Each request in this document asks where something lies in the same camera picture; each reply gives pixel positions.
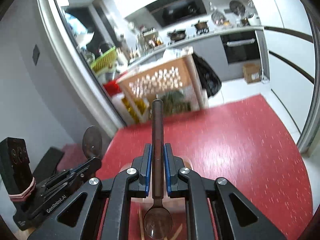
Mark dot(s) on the green plastic basket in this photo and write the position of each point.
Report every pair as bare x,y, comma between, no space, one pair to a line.
106,61

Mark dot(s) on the black range hood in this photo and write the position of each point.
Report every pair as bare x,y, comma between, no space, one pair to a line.
168,12

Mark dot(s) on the pink chair cushion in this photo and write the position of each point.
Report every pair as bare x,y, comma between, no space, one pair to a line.
73,157

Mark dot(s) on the black built-in oven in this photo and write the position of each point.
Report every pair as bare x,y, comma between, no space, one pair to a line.
240,47

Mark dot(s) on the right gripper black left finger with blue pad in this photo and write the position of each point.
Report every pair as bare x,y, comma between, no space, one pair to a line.
100,209

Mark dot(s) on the red plastic basin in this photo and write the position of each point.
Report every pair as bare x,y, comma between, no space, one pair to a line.
112,88

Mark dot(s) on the grey wall switch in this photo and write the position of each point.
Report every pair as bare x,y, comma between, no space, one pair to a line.
36,54

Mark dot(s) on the beige flower-cutout storage cart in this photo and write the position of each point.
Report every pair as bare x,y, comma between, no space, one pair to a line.
159,79

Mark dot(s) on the black wok on stove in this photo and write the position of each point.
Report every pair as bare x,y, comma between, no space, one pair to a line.
176,35

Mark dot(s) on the yellow oil bottle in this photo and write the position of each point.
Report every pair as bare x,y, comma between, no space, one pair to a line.
140,105

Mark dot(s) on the cardboard box on floor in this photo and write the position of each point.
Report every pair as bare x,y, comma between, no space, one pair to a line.
252,73

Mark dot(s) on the black garbage bag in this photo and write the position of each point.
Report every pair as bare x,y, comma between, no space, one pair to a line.
208,78

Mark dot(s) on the brown pot on stove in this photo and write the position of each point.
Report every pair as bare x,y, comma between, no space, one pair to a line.
201,27

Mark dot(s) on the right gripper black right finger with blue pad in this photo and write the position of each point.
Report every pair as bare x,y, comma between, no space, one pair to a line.
215,209

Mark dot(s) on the bamboo chopstick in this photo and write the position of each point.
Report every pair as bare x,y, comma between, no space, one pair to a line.
177,233
141,224

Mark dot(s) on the white refrigerator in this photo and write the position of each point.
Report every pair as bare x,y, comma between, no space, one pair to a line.
291,54

